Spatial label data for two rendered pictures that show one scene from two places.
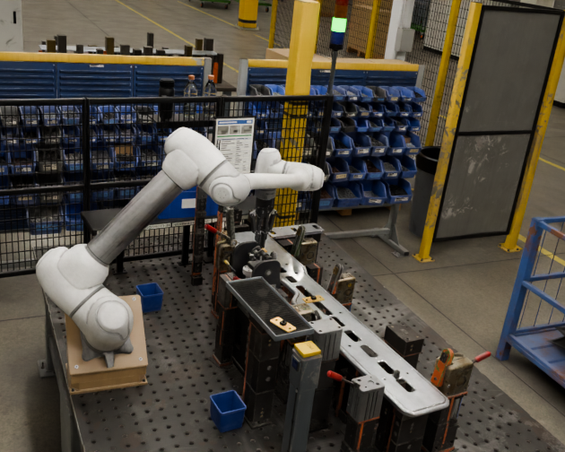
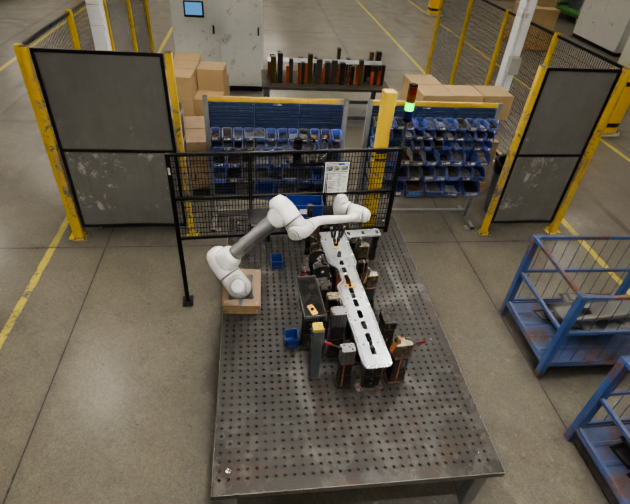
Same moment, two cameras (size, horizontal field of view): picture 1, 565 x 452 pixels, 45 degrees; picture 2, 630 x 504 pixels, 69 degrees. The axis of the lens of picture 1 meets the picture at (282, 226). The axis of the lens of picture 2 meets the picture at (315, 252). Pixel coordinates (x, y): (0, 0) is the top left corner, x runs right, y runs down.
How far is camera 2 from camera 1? 1.10 m
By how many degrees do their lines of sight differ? 21
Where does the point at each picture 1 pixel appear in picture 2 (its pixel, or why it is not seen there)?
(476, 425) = (424, 370)
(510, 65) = (567, 110)
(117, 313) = (240, 285)
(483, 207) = (534, 203)
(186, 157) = (277, 213)
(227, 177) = (297, 226)
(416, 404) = (372, 362)
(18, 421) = (215, 306)
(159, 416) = (260, 333)
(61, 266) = (216, 258)
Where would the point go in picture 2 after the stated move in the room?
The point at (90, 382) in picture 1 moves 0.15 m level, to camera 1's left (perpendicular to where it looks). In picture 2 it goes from (232, 309) to (213, 304)
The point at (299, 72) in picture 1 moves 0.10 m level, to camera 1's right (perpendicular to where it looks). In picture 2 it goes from (381, 134) to (393, 137)
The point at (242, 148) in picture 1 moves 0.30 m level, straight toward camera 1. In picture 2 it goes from (341, 178) to (333, 195)
